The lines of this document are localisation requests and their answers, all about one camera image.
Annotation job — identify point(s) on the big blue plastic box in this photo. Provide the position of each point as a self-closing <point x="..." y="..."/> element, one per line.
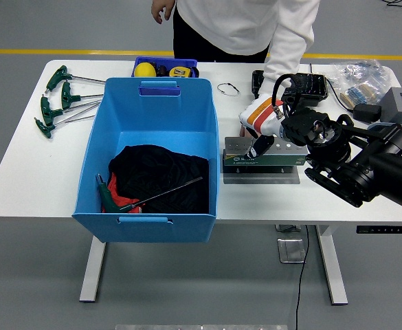
<point x="152" y="117"/>

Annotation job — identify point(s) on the person's right hand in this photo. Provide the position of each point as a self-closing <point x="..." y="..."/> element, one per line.
<point x="163" y="8"/>

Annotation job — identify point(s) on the yellow tape measure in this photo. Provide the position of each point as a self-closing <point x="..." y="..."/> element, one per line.
<point x="180" y="71"/>

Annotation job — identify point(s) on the metal bracket under table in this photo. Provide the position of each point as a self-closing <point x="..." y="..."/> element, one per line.
<point x="286" y="227"/>

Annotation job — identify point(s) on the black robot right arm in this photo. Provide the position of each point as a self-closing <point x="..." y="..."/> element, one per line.
<point x="376" y="165"/>

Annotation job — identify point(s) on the black plastic tray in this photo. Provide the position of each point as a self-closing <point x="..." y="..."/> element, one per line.
<point x="310" y="86"/>

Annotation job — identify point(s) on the grey foam block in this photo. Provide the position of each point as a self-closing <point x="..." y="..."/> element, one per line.
<point x="393" y="99"/>

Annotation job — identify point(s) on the black cloth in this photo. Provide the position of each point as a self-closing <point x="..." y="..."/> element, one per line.
<point x="166" y="165"/>

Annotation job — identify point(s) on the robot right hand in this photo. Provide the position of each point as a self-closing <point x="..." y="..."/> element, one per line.
<point x="260" y="117"/>

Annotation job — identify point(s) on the yellow ball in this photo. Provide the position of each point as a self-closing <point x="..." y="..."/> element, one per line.
<point x="145" y="69"/>

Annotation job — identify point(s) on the person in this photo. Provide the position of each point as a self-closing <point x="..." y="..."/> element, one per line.
<point x="228" y="24"/>

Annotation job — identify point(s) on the dark brown round object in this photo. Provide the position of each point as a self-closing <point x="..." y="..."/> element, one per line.
<point x="161" y="70"/>

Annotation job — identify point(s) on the red cloth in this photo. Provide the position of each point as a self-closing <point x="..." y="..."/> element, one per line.
<point x="115" y="185"/>

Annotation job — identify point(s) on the clear bag of blue parts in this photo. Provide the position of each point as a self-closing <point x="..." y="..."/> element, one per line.
<point x="362" y="70"/>

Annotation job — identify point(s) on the person's left hand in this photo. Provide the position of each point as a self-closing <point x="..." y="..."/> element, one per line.
<point x="246" y="132"/>

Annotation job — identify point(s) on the white table leg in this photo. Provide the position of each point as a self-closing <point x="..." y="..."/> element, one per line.
<point x="334" y="275"/>
<point x="92" y="275"/>

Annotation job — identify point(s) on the black table control panel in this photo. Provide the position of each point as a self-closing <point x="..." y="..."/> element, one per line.
<point x="382" y="229"/>

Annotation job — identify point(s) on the metal floor plate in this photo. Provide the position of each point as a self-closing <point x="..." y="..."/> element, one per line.
<point x="290" y="251"/>

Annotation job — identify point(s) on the dark blue plastic bin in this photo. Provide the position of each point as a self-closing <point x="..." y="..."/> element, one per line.
<point x="166" y="61"/>

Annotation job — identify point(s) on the black power adapter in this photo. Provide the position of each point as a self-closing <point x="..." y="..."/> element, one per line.
<point x="367" y="112"/>

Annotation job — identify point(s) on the clear bag of resistor strips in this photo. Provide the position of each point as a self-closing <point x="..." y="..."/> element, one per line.
<point x="362" y="93"/>

